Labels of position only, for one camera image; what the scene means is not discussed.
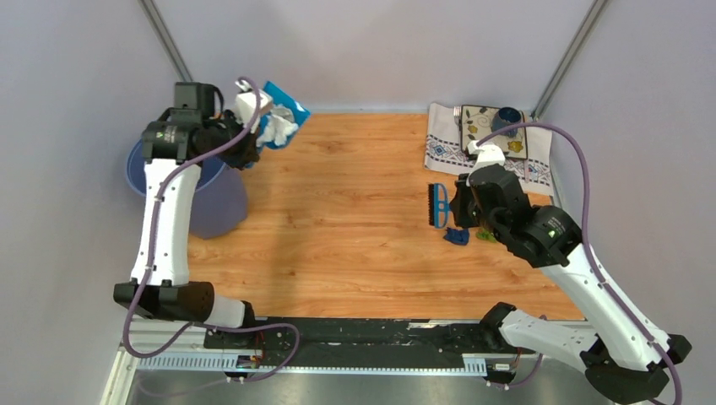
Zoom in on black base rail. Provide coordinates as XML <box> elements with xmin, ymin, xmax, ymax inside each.
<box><xmin>203</xmin><ymin>317</ymin><xmax>517</xmax><ymax>370</ymax></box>

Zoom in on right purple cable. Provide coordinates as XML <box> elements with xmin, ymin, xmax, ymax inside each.
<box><xmin>475</xmin><ymin>121</ymin><xmax>684</xmax><ymax>405</ymax></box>

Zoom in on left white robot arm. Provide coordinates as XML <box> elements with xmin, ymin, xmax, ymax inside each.
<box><xmin>113</xmin><ymin>77</ymin><xmax>271</xmax><ymax>350</ymax></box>

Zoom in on lavender plastic waste bin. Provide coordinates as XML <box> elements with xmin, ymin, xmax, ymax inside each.
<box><xmin>125</xmin><ymin>142</ymin><xmax>248</xmax><ymax>240</ymax></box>

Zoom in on white patterned cloth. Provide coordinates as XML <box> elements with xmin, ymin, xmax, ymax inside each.
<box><xmin>424</xmin><ymin>103</ymin><xmax>554</xmax><ymax>197</ymax></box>

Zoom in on square floral plate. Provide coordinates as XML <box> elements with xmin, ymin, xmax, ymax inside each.
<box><xmin>459</xmin><ymin>104</ymin><xmax>529</xmax><ymax>161</ymax></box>

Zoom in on blue plastic dustpan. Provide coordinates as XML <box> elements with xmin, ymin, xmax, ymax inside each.
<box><xmin>256</xmin><ymin>81</ymin><xmax>311</xmax><ymax>155</ymax></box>

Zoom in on blue hand brush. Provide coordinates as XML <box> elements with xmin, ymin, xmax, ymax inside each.
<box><xmin>427</xmin><ymin>183</ymin><xmax>450</xmax><ymax>229</ymax></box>

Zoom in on green paper scrap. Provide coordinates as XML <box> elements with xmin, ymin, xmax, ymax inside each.
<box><xmin>475</xmin><ymin>229</ymin><xmax>497</xmax><ymax>243</ymax></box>

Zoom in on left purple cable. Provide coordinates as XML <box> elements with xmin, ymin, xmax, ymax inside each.
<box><xmin>122</xmin><ymin>76</ymin><xmax>303</xmax><ymax>392</ymax></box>

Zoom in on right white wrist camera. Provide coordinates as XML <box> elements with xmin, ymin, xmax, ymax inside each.
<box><xmin>467</xmin><ymin>140</ymin><xmax>506</xmax><ymax>170</ymax></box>

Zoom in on dark blue mug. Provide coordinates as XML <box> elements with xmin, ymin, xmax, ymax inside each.
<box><xmin>491</xmin><ymin>106</ymin><xmax>523</xmax><ymax>132</ymax></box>

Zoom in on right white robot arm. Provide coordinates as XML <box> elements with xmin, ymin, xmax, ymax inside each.
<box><xmin>450</xmin><ymin>165</ymin><xmax>692</xmax><ymax>404</ymax></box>

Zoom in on grey white paper scrap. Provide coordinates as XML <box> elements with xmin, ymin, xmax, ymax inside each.
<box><xmin>257</xmin><ymin>105</ymin><xmax>299</xmax><ymax>147</ymax></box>

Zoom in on purple cable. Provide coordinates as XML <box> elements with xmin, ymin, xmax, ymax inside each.
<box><xmin>122</xmin><ymin>76</ymin><xmax>303</xmax><ymax>392</ymax></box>
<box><xmin>475</xmin><ymin>121</ymin><xmax>684</xmax><ymax>405</ymax></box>

